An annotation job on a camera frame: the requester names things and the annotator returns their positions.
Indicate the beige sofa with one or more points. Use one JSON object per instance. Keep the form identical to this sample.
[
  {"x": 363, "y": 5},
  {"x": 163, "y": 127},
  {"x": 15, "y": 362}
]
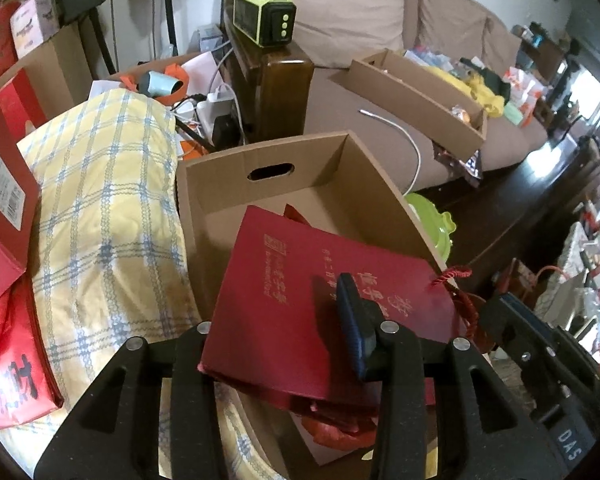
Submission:
[{"x": 340, "y": 110}]

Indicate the orange cloth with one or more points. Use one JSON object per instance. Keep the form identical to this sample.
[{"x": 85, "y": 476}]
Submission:
[{"x": 177, "y": 70}]

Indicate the dark red paper bag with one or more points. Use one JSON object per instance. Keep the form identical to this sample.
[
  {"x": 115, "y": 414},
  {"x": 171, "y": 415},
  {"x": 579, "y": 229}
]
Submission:
[{"x": 280, "y": 310}]

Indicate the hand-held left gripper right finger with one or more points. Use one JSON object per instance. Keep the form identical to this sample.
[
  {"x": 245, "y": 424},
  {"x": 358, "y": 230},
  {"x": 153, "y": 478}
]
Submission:
[{"x": 352, "y": 325}]

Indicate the green black portable radio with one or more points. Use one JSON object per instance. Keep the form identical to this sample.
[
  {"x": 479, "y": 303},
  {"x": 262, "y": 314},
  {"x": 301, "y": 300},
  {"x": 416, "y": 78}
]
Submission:
[{"x": 260, "y": 15}]

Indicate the black power adapter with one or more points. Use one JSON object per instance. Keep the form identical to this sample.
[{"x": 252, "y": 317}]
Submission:
[{"x": 225, "y": 130}]

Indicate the red boxes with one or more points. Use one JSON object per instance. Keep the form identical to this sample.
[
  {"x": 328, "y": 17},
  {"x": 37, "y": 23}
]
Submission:
[{"x": 0, "y": 240}]

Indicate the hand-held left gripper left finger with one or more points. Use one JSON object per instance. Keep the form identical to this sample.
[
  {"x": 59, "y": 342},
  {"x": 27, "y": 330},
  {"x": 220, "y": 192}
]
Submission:
[{"x": 190, "y": 360}]

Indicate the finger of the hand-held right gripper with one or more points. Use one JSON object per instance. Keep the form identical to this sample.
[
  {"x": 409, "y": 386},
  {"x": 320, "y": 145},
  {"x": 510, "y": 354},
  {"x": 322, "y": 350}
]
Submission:
[
  {"x": 505, "y": 332},
  {"x": 525, "y": 312}
]

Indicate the brown cardboard box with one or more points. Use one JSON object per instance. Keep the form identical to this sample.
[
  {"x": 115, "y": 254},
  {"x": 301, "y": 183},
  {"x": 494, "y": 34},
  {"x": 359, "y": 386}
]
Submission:
[{"x": 220, "y": 195}]

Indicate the dark green bag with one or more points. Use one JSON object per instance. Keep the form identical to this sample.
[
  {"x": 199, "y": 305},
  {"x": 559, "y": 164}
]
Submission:
[{"x": 497, "y": 82}]

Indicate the beige sofa cushion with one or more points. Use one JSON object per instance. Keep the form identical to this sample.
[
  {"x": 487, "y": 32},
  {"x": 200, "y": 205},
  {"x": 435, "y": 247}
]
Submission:
[
  {"x": 450, "y": 15},
  {"x": 340, "y": 10},
  {"x": 500, "y": 40}
]

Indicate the green plastic toy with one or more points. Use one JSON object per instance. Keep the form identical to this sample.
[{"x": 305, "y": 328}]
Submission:
[{"x": 430, "y": 220}]

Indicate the shiny snack packet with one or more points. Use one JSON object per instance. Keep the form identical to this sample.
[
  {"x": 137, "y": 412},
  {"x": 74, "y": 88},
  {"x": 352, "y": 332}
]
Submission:
[{"x": 467, "y": 165}]

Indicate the long shallow cardboard box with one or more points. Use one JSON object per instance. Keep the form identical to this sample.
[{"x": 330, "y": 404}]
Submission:
[{"x": 405, "y": 95}]

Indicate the open carton of clutter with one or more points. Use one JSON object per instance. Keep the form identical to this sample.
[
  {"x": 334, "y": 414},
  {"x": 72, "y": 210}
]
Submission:
[{"x": 130, "y": 67}]

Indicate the large brown carton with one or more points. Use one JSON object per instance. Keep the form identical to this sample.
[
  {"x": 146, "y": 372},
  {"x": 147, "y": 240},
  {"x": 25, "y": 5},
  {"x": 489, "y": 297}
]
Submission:
[{"x": 60, "y": 70}]

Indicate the orange white snack bag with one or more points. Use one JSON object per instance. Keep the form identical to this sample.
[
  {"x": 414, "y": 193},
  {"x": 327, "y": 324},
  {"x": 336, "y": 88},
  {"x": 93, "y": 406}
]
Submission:
[{"x": 525, "y": 90}]

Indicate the cluttered low table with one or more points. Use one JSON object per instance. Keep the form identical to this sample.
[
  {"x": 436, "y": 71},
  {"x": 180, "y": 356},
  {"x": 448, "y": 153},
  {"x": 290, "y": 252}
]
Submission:
[{"x": 590, "y": 260}]

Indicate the white power strip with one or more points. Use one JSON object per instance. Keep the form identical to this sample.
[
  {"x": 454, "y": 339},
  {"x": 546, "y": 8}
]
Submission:
[{"x": 215, "y": 110}]

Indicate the red plastic twine ball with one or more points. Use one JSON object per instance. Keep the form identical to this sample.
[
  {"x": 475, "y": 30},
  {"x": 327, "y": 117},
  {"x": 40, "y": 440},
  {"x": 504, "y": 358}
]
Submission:
[{"x": 335, "y": 427}]

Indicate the yellow plaid tablecloth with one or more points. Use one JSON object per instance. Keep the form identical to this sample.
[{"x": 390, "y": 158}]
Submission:
[{"x": 105, "y": 185}]

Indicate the heap of small packets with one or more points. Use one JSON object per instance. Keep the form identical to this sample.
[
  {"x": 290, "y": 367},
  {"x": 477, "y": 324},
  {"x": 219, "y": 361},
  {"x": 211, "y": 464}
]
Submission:
[{"x": 430, "y": 60}]

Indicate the pale blue cylinder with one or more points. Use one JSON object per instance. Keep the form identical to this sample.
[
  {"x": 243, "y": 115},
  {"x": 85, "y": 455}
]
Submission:
[{"x": 160, "y": 84}]

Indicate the yellow plastic bag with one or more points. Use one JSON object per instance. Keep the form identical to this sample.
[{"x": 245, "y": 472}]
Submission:
[{"x": 485, "y": 95}]

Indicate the pale green packet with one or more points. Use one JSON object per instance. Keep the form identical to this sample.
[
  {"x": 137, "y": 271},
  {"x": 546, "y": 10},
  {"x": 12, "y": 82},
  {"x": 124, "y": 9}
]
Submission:
[{"x": 515, "y": 115}]

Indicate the small pink carton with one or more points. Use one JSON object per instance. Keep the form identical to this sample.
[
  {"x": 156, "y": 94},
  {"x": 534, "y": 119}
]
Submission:
[{"x": 30, "y": 22}]

